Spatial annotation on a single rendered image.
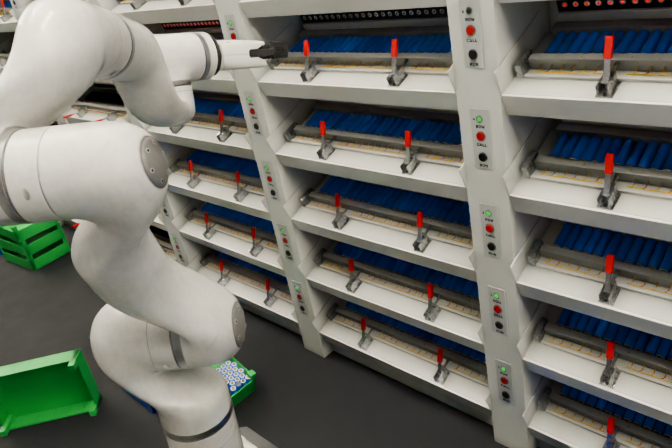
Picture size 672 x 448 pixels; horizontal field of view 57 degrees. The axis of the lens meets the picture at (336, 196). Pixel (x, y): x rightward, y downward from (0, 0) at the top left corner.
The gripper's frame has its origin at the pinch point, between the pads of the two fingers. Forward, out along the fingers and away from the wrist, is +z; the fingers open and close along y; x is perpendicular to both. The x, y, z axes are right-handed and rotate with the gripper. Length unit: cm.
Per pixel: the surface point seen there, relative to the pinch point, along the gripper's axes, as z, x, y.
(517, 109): 21.1, -11.5, 41.9
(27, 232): 9, -86, -200
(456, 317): 35, -66, 20
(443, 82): 21.9, -7.5, 25.3
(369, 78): 22.0, -7.5, 5.6
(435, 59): 24.7, -3.3, 21.3
